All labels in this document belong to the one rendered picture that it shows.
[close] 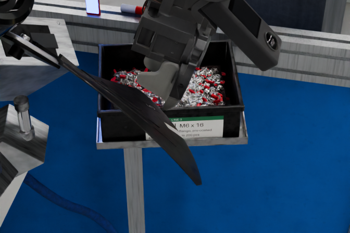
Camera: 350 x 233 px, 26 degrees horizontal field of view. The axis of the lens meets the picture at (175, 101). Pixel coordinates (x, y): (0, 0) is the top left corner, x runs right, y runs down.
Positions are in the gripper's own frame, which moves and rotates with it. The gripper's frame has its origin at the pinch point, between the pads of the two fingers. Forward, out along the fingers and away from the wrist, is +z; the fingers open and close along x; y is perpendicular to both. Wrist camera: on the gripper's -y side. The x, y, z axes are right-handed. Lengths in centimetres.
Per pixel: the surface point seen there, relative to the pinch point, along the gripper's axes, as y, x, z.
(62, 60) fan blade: 13.7, 8.4, -7.9
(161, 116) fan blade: 0.6, -1.6, 4.7
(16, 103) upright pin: 18.4, 4.9, 5.0
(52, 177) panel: 16, -35, 66
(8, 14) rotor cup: 19.3, 13.2, -15.6
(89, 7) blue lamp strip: 17.7, -33.3, 16.9
